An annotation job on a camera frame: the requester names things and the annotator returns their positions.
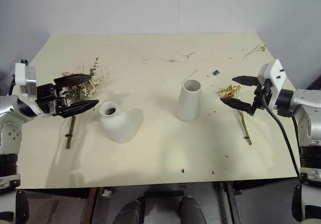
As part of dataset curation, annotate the pink and green flower bouquet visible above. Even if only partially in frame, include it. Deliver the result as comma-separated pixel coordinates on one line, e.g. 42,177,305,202
60,56,109,150

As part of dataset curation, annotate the round white bulbous vase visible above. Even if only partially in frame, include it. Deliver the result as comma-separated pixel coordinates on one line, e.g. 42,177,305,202
99,101,138,144

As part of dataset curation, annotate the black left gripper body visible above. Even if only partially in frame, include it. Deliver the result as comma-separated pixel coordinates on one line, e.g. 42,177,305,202
35,83,68,117

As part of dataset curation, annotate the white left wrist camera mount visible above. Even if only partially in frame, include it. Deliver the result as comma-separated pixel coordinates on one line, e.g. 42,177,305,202
14,59,38,102

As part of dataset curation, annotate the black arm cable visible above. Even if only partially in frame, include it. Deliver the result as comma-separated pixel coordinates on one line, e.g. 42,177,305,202
260,91,304,184
7,73,16,96

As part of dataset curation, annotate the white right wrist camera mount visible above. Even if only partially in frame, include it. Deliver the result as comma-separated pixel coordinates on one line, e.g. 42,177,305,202
257,59,287,109

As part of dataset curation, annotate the loose dried flower sprig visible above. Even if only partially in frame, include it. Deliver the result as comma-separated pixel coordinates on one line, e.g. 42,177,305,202
242,44,266,59

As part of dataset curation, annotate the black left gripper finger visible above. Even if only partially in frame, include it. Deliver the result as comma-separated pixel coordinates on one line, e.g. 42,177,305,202
56,99,99,119
53,74,91,88

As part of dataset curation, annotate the dark table frame leg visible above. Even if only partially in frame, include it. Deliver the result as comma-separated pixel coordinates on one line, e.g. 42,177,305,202
86,186,112,224
218,181,245,224

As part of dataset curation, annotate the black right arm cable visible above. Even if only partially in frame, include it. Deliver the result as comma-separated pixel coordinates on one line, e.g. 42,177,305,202
260,91,304,184

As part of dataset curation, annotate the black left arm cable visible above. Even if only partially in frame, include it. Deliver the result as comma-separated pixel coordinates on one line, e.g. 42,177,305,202
7,73,16,96

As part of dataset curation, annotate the dark rounded shape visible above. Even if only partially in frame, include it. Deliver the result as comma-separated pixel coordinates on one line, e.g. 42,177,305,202
112,196,146,224
180,195,211,224

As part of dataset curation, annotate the thin pale stick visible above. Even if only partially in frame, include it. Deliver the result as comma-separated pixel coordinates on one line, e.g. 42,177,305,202
181,69,199,84

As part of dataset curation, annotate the dark rounded left shape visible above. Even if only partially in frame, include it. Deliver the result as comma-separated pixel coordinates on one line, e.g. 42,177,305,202
112,196,146,224

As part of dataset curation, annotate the yellow flower bouquet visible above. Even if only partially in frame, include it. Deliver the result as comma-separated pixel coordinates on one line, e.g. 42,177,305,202
217,84,252,146

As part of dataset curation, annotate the dark rounded right shape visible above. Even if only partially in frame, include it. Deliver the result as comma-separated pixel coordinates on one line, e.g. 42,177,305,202
180,195,211,224

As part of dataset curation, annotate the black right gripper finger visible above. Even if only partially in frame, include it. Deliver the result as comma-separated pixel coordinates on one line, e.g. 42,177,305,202
232,75,259,87
220,97,257,116

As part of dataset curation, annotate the tall white tapered vase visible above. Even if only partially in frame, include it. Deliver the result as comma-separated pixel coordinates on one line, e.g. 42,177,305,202
177,79,202,122

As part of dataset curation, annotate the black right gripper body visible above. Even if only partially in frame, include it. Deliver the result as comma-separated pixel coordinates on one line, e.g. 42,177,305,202
252,79,273,109

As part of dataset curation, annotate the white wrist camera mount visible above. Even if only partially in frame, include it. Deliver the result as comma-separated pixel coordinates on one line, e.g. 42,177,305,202
14,59,38,102
257,59,287,109

